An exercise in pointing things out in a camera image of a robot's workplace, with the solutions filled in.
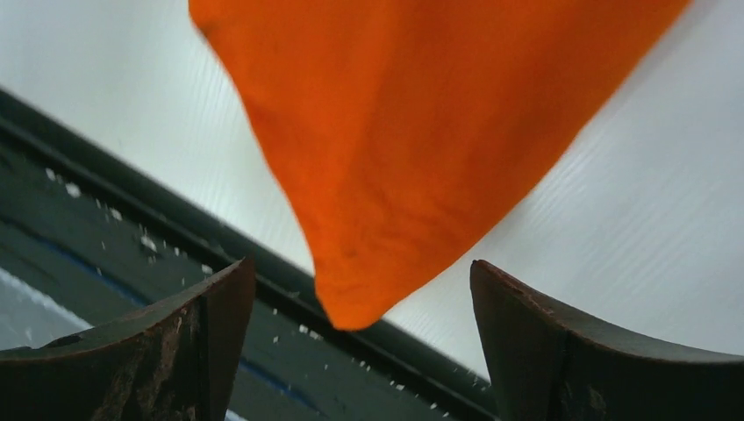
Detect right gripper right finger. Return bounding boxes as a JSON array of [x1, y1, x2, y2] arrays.
[[469, 260, 743, 421]]

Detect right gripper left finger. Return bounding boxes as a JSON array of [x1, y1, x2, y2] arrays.
[[1, 259, 256, 420]]

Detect orange t-shirt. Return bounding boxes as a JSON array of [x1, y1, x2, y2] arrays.
[[189, 0, 687, 331]]

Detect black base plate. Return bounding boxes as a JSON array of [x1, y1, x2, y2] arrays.
[[1, 94, 497, 420]]

